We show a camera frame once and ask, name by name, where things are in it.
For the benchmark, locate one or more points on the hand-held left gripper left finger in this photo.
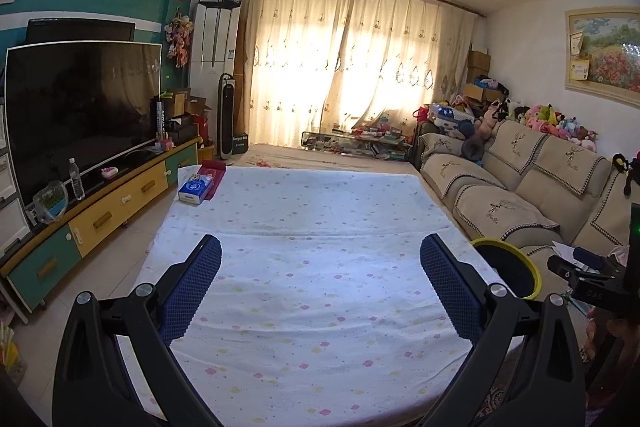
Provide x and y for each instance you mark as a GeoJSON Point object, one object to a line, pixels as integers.
{"type": "Point", "coordinates": [192, 287]}

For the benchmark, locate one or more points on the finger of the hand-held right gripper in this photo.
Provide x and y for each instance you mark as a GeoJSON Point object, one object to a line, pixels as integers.
{"type": "Point", "coordinates": [587, 258]}

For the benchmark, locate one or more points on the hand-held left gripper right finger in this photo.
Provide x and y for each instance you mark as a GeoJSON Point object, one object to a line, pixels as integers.
{"type": "Point", "coordinates": [450, 287]}

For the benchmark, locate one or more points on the black bin with yellow rim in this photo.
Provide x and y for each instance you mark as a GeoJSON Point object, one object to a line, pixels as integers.
{"type": "Point", "coordinates": [505, 267]}

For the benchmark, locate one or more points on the person's right hand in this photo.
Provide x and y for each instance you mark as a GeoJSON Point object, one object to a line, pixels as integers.
{"type": "Point", "coordinates": [591, 332]}

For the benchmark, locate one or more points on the white paper sheet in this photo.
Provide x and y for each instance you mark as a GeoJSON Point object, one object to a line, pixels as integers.
{"type": "Point", "coordinates": [565, 253]}

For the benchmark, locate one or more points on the black yellow plush toy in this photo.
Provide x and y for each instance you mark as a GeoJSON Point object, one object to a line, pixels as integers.
{"type": "Point", "coordinates": [627, 172]}

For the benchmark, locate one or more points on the blue tissue pack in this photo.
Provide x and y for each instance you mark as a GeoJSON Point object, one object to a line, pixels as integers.
{"type": "Point", "coordinates": [195, 191]}

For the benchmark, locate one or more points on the beige sofa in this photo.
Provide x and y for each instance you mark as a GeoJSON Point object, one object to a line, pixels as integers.
{"type": "Point", "coordinates": [520, 187]}

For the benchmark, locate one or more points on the teal and yellow TV cabinet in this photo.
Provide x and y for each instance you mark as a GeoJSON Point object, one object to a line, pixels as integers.
{"type": "Point", "coordinates": [115, 207]}

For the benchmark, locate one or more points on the white spotted tablecloth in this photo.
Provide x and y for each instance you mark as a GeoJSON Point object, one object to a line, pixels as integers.
{"type": "Point", "coordinates": [310, 307]}

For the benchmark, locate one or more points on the red envelope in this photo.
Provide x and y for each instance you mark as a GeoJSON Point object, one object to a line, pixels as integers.
{"type": "Point", "coordinates": [215, 169]}

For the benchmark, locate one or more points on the yellow bucket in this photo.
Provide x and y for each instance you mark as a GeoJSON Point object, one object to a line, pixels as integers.
{"type": "Point", "coordinates": [207, 153]}

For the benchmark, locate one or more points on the pile of plush toys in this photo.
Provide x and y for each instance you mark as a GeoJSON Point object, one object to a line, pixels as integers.
{"type": "Point", "coordinates": [550, 122]}

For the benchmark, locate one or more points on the pink small object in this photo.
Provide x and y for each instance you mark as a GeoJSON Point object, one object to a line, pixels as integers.
{"type": "Point", "coordinates": [109, 172]}

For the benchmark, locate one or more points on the grey round cushion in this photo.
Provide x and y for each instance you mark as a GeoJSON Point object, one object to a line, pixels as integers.
{"type": "Point", "coordinates": [472, 142]}

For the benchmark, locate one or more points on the pink toy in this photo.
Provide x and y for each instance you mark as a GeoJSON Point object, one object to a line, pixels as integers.
{"type": "Point", "coordinates": [166, 142]}

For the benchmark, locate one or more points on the dark suitcase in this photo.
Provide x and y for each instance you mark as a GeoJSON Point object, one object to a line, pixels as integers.
{"type": "Point", "coordinates": [420, 142]}

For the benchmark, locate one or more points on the small dark carton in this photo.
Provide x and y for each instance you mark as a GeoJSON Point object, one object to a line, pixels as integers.
{"type": "Point", "coordinates": [241, 144]}

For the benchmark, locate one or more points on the clear water bottle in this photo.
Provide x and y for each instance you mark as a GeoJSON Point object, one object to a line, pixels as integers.
{"type": "Point", "coordinates": [76, 182]}

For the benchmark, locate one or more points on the red canister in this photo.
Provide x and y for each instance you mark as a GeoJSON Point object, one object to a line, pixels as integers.
{"type": "Point", "coordinates": [201, 129]}

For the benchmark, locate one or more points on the clear plastic bag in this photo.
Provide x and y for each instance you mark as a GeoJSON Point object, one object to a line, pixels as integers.
{"type": "Point", "coordinates": [50, 202]}

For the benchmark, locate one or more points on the glass coffee table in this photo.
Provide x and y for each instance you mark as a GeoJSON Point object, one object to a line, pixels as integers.
{"type": "Point", "coordinates": [360, 144]}

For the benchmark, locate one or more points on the blue star patterned bag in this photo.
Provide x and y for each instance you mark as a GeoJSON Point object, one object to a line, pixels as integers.
{"type": "Point", "coordinates": [450, 116]}

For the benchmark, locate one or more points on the tall black box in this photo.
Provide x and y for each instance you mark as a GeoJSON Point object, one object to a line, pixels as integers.
{"type": "Point", "coordinates": [157, 119]}

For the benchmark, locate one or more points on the black tower fan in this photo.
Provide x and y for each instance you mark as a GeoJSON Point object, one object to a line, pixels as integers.
{"type": "Point", "coordinates": [226, 117]}

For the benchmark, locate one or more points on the red bag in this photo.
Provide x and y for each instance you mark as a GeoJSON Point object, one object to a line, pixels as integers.
{"type": "Point", "coordinates": [422, 113]}

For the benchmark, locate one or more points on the beige floral blanket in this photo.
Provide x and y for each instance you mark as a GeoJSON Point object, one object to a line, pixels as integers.
{"type": "Point", "coordinates": [325, 157]}

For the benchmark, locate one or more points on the pile of colourful books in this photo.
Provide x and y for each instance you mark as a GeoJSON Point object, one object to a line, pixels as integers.
{"type": "Point", "coordinates": [9, 342]}

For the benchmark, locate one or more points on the open brown cardboard box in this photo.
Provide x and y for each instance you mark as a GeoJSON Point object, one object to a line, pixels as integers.
{"type": "Point", "coordinates": [482, 93]}

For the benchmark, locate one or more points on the large curved television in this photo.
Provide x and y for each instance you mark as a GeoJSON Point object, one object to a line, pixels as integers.
{"type": "Point", "coordinates": [80, 117]}

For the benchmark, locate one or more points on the framed flower picture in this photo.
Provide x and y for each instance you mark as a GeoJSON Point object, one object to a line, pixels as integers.
{"type": "Point", "coordinates": [610, 52]}

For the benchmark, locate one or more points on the closed brown cardboard box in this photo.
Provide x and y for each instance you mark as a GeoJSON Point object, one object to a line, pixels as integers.
{"type": "Point", "coordinates": [479, 66]}

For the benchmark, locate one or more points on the cream embroidered curtain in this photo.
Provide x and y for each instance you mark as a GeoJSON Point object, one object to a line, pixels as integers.
{"type": "Point", "coordinates": [360, 67]}

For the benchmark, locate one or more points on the hanging artificial flowers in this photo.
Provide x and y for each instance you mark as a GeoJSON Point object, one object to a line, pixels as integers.
{"type": "Point", "coordinates": [180, 37]}

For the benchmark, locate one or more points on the white standing air conditioner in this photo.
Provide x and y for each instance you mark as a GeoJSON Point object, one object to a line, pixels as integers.
{"type": "Point", "coordinates": [215, 37]}

